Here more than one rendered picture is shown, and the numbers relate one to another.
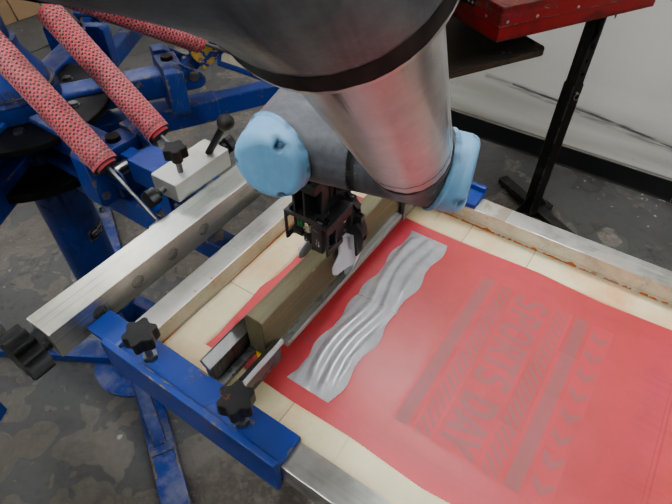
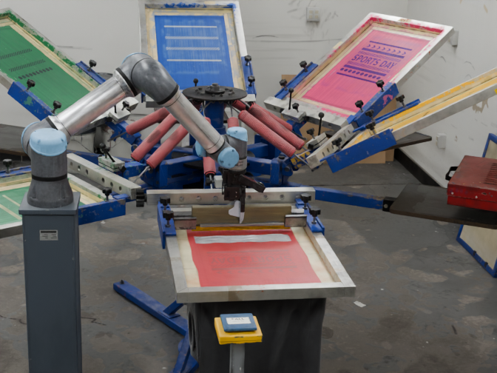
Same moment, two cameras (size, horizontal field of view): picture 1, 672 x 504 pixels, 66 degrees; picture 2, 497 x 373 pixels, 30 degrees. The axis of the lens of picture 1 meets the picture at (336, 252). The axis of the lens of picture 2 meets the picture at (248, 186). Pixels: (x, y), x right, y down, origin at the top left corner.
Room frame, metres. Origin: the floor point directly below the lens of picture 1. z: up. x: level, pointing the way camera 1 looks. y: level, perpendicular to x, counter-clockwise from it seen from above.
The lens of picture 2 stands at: (-1.73, -2.41, 2.24)
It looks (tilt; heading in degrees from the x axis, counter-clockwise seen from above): 18 degrees down; 46
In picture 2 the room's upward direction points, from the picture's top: 2 degrees clockwise
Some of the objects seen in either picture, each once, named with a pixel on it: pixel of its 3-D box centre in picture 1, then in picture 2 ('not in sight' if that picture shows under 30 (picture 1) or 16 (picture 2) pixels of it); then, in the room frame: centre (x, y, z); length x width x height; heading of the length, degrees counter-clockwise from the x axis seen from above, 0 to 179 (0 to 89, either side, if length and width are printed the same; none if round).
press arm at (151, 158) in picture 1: (175, 178); not in sight; (0.75, 0.29, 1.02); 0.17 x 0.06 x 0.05; 56
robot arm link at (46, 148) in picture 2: not in sight; (48, 152); (-0.19, 0.14, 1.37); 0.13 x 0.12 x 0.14; 70
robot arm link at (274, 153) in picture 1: (304, 141); (213, 146); (0.43, 0.03, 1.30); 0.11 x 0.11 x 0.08; 70
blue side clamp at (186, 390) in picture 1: (198, 398); (166, 225); (0.34, 0.18, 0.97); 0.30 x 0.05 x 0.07; 56
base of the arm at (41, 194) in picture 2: not in sight; (49, 186); (-0.19, 0.14, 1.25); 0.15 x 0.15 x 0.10
